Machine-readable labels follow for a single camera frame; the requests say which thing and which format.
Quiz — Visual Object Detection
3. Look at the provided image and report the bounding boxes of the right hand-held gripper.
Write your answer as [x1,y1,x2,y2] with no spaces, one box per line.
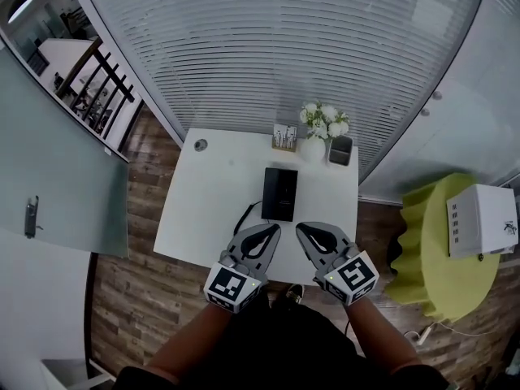
[295,221,381,308]

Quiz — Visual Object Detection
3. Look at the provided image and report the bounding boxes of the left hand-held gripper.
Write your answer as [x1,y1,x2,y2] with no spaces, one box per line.
[202,222,283,314]

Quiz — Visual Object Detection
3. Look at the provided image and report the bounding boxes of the black cable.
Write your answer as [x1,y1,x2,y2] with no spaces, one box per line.
[232,200,265,237]

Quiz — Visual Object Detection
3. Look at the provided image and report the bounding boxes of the small black object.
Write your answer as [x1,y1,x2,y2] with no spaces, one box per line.
[262,168,280,221]

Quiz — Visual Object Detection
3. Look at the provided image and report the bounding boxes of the black box device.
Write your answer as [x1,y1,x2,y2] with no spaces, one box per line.
[260,167,299,223]

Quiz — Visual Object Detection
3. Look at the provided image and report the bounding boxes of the person's left forearm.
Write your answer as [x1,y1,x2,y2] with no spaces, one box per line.
[144,301,236,382]

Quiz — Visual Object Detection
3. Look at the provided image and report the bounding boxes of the person's right forearm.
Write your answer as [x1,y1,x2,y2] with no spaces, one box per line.
[344,297,424,376]

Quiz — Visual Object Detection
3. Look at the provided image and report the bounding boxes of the white desk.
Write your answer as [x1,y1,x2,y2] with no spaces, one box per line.
[153,127,361,288]

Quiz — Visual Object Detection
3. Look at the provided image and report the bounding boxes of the person's shoe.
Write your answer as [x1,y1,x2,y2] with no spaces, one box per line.
[285,283,306,306]

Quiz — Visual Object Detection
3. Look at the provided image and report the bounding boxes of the black bag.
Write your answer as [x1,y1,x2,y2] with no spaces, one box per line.
[387,232,404,276]

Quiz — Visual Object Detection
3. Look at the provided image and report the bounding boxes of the grey pen holder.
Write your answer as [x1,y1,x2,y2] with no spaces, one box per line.
[327,134,354,167]

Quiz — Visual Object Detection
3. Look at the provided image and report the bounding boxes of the white vase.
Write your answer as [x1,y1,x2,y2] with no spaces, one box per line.
[299,135,327,163]

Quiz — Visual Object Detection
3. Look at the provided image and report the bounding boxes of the person's black clothing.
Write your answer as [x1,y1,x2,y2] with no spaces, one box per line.
[112,289,453,390]

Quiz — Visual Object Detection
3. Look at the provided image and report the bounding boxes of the wooden card holder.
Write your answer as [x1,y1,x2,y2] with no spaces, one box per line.
[271,123,299,154]

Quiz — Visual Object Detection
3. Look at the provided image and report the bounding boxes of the green round table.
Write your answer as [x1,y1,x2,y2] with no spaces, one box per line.
[384,172,502,325]

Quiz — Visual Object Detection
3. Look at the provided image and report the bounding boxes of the white flower bouquet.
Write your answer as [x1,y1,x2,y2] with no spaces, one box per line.
[299,100,351,141]

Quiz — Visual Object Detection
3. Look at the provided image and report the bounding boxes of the white microwave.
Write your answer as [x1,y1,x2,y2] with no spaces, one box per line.
[445,183,520,260]

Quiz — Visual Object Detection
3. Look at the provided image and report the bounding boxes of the white window blinds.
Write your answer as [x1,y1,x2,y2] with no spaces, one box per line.
[76,0,489,183]

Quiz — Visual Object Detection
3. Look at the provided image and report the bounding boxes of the frosted glass door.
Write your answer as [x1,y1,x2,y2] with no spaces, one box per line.
[0,45,131,259]

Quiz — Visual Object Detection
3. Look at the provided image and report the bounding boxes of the black railing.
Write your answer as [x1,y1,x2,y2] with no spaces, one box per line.
[54,36,144,152]

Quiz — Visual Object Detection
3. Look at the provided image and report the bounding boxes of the round ceiling lamp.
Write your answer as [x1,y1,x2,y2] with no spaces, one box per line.
[6,0,37,24]

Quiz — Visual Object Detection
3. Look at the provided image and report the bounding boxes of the thin white cable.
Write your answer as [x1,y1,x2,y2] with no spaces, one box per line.
[431,320,520,337]

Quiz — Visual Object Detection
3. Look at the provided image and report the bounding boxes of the metal door handle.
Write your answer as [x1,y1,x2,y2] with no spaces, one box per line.
[24,194,42,240]

